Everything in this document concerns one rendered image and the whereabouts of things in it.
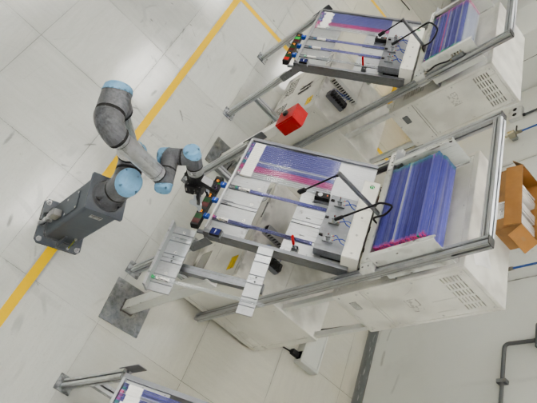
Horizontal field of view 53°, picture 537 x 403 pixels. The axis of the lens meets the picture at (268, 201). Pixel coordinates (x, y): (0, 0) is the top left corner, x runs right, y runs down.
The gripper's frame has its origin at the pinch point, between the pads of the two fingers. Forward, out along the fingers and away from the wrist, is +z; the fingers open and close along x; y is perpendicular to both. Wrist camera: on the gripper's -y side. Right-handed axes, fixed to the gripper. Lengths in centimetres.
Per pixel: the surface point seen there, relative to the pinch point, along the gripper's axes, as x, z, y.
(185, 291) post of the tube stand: 35.6, 23.7, -3.0
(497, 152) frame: -35, -38, -122
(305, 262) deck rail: 10, 12, -54
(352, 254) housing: 6, 2, -74
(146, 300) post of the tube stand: 35, 46, 22
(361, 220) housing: -15, 2, -74
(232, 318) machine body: 10, 89, -12
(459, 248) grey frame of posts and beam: 13, -30, -114
